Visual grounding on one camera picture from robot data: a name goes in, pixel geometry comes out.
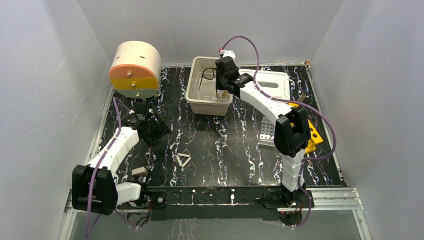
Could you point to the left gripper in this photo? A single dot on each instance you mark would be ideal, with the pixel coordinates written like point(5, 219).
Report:
point(154, 122)

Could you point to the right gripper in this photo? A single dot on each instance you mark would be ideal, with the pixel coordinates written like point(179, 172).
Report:
point(218, 86)

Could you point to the white clay triangle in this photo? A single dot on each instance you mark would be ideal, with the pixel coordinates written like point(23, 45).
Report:
point(183, 159)

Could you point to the clear acrylic tube rack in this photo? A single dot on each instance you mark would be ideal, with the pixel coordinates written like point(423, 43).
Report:
point(266, 135)

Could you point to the clear glass test tube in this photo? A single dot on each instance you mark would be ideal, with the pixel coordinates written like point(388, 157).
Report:
point(302, 97)

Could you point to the yellow test tube rack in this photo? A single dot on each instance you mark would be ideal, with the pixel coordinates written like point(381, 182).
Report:
point(313, 132)

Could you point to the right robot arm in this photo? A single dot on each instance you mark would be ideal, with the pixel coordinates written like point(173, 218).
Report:
point(275, 110)

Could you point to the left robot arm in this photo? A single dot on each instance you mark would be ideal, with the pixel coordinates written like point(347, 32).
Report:
point(93, 186)

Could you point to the beige plastic bin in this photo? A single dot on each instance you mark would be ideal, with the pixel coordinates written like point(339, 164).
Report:
point(203, 107)

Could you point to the small beige stopper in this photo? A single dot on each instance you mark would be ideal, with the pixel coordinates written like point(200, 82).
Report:
point(138, 172)

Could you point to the white bin lid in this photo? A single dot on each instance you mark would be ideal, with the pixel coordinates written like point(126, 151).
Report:
point(275, 84)

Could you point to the round beige drawer cabinet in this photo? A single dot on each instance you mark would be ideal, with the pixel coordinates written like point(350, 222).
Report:
point(135, 71)

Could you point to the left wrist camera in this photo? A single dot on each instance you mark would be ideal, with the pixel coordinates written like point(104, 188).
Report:
point(142, 112)

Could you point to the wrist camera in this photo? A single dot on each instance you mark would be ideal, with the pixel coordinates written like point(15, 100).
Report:
point(142, 112)
point(227, 53)

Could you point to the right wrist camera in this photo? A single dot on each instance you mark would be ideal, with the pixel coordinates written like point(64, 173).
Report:
point(227, 53)

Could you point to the black base frame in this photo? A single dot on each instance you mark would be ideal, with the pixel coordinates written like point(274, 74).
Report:
point(269, 203)

